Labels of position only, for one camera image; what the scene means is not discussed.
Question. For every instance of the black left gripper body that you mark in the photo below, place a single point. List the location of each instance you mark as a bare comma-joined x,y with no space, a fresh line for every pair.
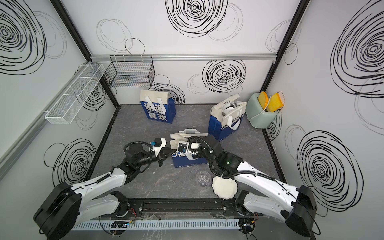
159,159

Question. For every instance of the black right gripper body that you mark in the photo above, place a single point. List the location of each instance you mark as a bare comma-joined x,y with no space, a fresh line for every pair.
198,140

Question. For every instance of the blue cream takeout bag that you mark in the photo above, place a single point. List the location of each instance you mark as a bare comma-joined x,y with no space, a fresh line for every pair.
226,117
183,157
158,106

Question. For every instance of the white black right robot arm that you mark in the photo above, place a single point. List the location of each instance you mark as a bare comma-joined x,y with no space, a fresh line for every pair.
295,206

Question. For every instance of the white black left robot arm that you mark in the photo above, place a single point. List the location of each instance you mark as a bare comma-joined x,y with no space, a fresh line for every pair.
70,205

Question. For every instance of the clear plastic cup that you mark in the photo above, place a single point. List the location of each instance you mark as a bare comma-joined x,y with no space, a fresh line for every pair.
203,179

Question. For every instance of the white scalloped plate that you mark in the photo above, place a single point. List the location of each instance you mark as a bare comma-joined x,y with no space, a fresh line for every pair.
224,188

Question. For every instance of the mint green toaster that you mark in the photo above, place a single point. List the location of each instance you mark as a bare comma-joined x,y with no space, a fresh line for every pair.
258,118

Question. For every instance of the left yellow toast slice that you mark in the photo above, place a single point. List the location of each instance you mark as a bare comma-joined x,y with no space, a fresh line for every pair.
263,100

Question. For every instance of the yellow toast slice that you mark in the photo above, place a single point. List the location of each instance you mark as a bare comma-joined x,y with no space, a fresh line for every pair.
276,102
263,100

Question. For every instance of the right yellow toast slice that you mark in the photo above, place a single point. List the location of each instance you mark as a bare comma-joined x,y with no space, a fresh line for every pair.
276,102

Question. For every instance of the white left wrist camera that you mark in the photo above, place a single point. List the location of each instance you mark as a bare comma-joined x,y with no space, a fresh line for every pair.
157,145

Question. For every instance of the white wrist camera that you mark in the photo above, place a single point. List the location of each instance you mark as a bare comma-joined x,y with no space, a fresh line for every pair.
157,145
192,151

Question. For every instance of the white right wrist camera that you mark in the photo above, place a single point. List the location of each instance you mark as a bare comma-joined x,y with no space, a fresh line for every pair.
192,151

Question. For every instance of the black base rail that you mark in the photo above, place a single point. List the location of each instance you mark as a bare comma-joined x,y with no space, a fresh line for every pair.
227,208

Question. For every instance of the white slotted cable duct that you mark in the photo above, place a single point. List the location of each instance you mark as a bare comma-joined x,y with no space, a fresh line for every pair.
196,224

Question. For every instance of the black wire basket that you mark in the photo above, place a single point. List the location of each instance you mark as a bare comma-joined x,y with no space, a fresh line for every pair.
135,71

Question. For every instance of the white mesh wall shelf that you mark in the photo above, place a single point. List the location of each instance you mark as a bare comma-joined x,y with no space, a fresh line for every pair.
85,92

